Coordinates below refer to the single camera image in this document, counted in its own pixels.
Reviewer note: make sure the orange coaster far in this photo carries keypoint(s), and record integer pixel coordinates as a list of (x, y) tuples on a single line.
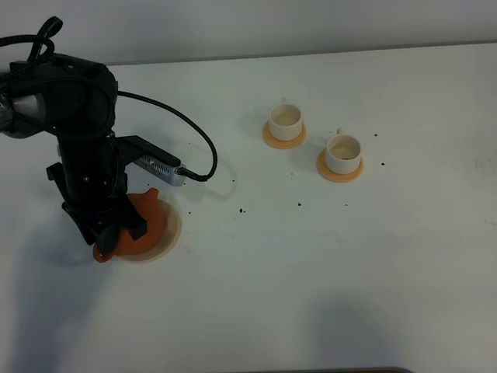
[(279, 144)]

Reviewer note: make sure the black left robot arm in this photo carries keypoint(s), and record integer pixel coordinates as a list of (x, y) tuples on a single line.
[(74, 100)]

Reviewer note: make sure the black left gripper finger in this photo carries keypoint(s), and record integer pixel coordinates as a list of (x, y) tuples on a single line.
[(106, 241), (137, 227)]

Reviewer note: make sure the brown clay teapot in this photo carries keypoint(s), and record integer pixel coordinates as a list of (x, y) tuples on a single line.
[(148, 208)]

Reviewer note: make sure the orange coaster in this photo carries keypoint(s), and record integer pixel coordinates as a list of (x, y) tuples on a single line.
[(279, 144), (335, 177)]

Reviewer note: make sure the white teacup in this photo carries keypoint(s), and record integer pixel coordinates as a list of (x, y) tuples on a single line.
[(285, 122), (343, 154)]

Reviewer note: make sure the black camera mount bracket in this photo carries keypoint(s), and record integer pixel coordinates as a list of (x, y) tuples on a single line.
[(134, 147)]

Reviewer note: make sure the beige round teapot coaster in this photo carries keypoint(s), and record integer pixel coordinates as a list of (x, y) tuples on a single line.
[(168, 240)]

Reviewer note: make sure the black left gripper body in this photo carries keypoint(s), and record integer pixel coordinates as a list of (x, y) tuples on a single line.
[(93, 184)]

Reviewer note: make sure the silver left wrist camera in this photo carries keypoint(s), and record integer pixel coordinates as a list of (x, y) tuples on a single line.
[(168, 174)]

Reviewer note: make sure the white teacup far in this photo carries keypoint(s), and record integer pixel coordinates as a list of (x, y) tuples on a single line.
[(285, 122)]

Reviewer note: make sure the orange coaster near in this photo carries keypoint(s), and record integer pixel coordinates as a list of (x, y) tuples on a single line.
[(335, 177)]

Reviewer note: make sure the white teacup near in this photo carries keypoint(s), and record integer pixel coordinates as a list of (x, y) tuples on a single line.
[(343, 154)]

